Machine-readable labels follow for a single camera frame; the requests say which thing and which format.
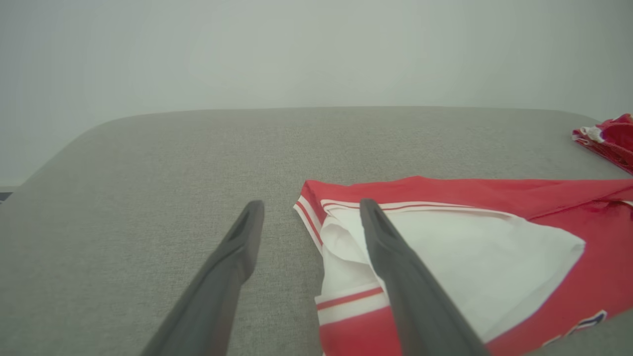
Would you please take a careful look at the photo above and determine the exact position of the red basketball jersey white trim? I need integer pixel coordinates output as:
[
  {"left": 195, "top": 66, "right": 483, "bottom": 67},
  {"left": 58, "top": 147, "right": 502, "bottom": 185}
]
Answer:
[{"left": 293, "top": 176, "right": 633, "bottom": 356}]

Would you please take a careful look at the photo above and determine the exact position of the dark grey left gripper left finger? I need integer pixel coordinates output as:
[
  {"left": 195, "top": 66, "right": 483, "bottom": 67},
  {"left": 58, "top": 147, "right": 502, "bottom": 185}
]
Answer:
[{"left": 141, "top": 200, "right": 265, "bottom": 356}]

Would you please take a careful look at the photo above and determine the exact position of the grey fabric sofa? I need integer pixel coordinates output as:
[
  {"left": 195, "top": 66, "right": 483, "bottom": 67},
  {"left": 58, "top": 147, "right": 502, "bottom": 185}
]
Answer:
[{"left": 0, "top": 106, "right": 633, "bottom": 356}]

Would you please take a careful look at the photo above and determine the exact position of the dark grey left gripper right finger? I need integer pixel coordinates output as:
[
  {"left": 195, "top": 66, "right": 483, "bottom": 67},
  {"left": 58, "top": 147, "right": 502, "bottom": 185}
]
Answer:
[{"left": 360, "top": 198, "right": 488, "bottom": 356}]

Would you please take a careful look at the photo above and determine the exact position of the red shorts elastic waist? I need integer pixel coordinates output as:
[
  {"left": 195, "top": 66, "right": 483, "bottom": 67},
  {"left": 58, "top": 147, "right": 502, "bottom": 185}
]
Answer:
[{"left": 572, "top": 113, "right": 633, "bottom": 175}]

